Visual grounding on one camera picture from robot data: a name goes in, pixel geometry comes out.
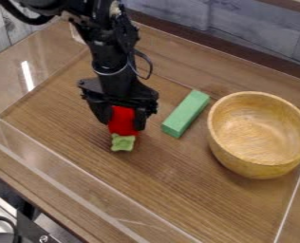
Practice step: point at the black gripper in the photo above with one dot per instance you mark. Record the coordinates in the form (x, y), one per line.
(123, 90)

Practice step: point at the red felt strawberry toy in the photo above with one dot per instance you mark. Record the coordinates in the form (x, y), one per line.
(122, 130)

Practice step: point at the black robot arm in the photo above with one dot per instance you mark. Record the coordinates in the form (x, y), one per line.
(105, 27)

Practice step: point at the green rectangular block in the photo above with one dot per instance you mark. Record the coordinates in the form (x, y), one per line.
(185, 113)

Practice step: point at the light wooden bowl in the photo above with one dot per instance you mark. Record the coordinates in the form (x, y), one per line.
(254, 134)

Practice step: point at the black equipment bottom left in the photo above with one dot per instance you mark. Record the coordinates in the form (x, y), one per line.
(24, 231)

